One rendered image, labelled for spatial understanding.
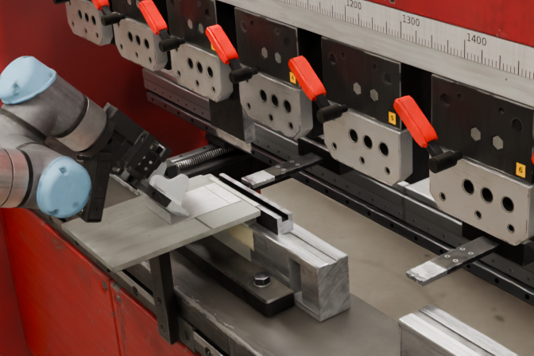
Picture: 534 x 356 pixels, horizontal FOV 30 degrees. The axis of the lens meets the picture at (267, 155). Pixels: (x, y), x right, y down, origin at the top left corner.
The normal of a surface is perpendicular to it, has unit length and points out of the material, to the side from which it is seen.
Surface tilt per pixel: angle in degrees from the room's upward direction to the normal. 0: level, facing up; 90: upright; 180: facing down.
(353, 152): 90
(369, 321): 0
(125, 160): 41
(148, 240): 0
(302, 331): 0
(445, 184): 90
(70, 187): 90
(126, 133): 90
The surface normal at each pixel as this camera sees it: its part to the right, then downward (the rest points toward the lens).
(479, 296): -0.07, -0.91
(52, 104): 0.62, 0.22
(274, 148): -0.81, 0.29
